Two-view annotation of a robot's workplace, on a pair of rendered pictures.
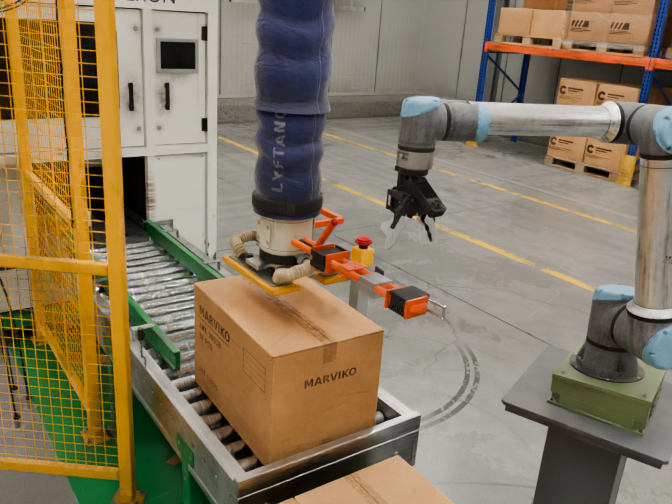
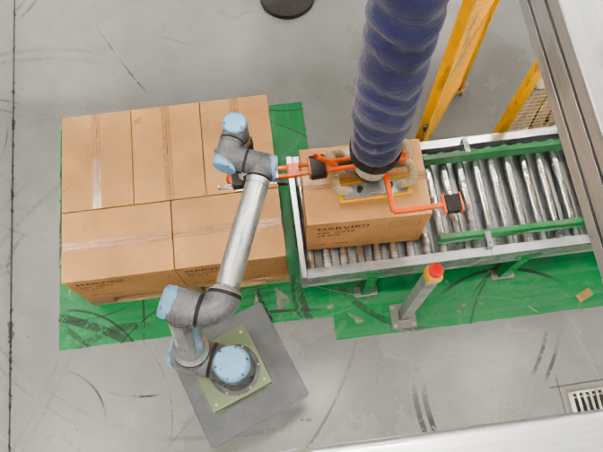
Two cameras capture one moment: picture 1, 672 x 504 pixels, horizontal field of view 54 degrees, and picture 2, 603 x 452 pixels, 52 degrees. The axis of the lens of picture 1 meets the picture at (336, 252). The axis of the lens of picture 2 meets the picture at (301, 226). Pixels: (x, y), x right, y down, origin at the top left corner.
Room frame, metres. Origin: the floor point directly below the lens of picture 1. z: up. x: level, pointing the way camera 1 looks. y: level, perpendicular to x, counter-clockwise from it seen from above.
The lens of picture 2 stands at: (2.38, -1.02, 3.70)
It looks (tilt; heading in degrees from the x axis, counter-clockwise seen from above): 70 degrees down; 121
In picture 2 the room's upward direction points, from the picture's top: 2 degrees counter-clockwise
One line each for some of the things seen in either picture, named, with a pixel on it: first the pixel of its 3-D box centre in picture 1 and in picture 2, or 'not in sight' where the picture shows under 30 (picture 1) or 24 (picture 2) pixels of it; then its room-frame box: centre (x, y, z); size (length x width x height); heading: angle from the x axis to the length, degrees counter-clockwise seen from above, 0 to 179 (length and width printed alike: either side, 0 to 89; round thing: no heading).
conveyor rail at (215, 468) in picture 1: (116, 341); (492, 143); (2.52, 0.91, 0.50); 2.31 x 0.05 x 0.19; 36
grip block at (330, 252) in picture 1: (329, 258); (318, 167); (1.86, 0.02, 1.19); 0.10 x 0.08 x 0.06; 127
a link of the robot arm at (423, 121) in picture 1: (420, 123); (235, 129); (1.61, -0.18, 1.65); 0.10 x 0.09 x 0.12; 105
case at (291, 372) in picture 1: (281, 357); (361, 196); (2.04, 0.16, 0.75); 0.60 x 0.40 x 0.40; 34
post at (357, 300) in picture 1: (353, 357); (416, 297); (2.53, -0.11, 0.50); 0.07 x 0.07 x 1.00; 36
